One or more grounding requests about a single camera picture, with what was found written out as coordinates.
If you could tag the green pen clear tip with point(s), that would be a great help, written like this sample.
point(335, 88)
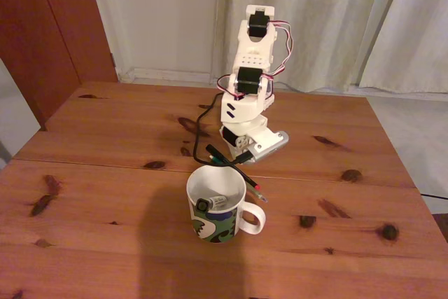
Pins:
point(257, 194)

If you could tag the white mug green blue pattern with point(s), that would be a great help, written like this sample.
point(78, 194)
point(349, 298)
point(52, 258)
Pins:
point(213, 229)

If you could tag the white curtain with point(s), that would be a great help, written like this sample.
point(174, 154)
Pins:
point(420, 33)
point(325, 15)

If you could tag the silver camera box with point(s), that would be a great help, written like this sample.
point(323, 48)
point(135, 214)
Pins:
point(271, 148)

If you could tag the black pen red tip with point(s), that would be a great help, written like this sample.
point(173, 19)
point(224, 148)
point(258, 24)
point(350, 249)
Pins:
point(248, 178)

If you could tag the white marker black cap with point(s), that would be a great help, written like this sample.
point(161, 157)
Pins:
point(217, 201)

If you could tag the brown wooden door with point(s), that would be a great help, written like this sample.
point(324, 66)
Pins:
point(52, 33)

